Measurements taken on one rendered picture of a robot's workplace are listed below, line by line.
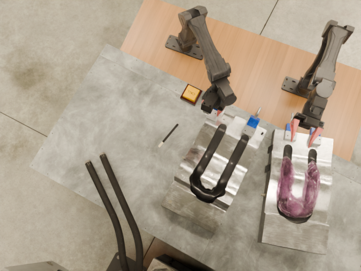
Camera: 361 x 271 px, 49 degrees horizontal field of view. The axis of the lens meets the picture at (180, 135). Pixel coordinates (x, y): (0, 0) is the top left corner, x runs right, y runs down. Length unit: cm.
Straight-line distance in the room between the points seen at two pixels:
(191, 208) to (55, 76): 162
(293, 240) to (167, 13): 123
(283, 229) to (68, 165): 98
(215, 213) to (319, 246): 43
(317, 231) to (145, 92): 98
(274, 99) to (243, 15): 123
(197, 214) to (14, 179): 149
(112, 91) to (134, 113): 16
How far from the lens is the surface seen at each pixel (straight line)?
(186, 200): 173
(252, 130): 173
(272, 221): 170
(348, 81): 207
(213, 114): 171
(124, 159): 184
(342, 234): 189
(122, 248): 170
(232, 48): 201
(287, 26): 306
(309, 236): 174
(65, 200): 272
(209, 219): 172
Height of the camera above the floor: 258
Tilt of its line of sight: 75 degrees down
